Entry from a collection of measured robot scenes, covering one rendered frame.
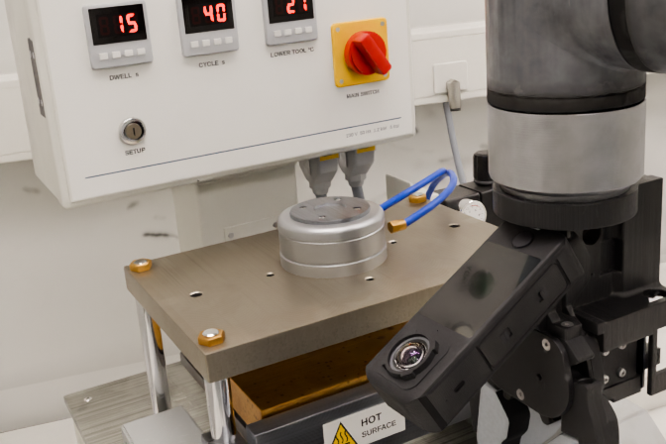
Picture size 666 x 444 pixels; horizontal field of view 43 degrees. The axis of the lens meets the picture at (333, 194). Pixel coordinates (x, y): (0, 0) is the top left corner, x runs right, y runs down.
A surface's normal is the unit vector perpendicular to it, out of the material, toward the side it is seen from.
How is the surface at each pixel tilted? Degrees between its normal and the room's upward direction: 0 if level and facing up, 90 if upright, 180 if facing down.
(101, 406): 0
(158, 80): 90
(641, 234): 90
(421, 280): 0
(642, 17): 107
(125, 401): 0
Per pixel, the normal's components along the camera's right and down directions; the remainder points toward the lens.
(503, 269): -0.51, -0.73
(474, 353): 0.51, 0.18
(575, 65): -0.14, 0.29
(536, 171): -0.51, 0.29
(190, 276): -0.07, -0.96
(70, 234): 0.30, 0.25
